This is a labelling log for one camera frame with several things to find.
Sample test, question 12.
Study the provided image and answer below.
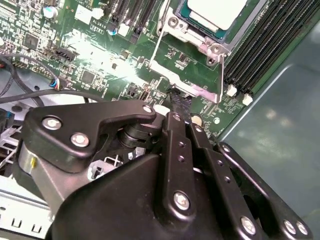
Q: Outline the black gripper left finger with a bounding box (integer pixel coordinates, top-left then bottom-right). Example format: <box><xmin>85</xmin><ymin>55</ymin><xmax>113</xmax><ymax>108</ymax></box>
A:
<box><xmin>21</xmin><ymin>87</ymin><xmax>200</xmax><ymax>221</ymax></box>

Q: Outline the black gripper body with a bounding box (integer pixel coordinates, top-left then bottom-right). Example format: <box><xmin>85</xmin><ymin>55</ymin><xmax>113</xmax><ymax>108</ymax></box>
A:
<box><xmin>12</xmin><ymin>144</ymin><xmax>240</xmax><ymax>240</ymax></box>

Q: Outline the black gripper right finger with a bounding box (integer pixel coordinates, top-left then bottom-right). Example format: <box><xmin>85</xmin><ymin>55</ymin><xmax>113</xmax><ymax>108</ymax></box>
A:
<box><xmin>178</xmin><ymin>93</ymin><xmax>315</xmax><ymax>240</ymax></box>

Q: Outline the metal socket cover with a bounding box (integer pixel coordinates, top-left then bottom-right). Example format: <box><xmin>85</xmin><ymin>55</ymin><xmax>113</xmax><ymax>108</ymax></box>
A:
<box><xmin>148</xmin><ymin>24</ymin><xmax>232</xmax><ymax>104</ymax></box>

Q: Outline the thin wire locking lever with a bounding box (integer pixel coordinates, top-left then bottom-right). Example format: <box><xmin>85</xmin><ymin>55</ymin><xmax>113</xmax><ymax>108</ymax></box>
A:
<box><xmin>157</xmin><ymin>0</ymin><xmax>170</xmax><ymax>35</ymax></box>

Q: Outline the silver CPU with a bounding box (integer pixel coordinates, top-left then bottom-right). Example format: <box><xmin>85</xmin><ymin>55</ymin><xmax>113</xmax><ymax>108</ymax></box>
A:
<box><xmin>174</xmin><ymin>0</ymin><xmax>250</xmax><ymax>41</ymax></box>

